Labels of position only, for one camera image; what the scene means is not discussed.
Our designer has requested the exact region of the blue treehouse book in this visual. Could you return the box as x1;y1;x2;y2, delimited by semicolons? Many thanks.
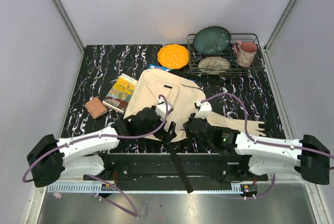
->
149;64;171;72

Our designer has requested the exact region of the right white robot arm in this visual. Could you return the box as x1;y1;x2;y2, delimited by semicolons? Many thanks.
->
183;116;332;185

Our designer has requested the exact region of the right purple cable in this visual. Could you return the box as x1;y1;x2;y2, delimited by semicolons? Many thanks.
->
198;92;334;200

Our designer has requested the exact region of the orange polka dot plate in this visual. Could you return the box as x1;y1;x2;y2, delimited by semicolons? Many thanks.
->
157;44;189;69

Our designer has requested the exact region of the yellow illustrated book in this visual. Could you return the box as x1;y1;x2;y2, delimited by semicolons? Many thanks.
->
102;74;138;113

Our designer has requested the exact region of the beige patterned plate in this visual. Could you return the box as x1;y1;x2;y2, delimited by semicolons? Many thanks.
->
198;56;231;75

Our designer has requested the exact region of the dark teal plate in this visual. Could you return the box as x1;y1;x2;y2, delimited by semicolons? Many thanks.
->
193;26;232;55

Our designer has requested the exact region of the pink patterned mug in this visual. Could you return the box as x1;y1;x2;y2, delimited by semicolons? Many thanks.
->
234;41;258;67

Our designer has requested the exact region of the beige canvas backpack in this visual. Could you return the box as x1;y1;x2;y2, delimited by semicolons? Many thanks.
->
122;68;268;143

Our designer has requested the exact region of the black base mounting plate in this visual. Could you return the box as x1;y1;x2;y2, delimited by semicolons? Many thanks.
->
97;153;268;182

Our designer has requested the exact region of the brown leather wallet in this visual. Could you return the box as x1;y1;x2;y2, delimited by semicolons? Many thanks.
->
85;97;107;119

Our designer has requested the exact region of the black wire dish rack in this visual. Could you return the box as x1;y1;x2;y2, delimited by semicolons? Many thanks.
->
187;33;265;77

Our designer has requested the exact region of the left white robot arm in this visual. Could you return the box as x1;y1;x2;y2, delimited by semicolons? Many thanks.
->
22;105;173;187

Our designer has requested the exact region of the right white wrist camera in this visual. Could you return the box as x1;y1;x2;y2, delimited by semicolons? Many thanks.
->
194;101;212;119

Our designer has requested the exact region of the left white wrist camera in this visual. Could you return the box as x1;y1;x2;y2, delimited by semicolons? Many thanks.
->
155;99;173;120

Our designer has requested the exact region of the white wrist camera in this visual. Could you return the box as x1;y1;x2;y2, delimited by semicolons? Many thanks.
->
155;99;173;120
194;101;212;119

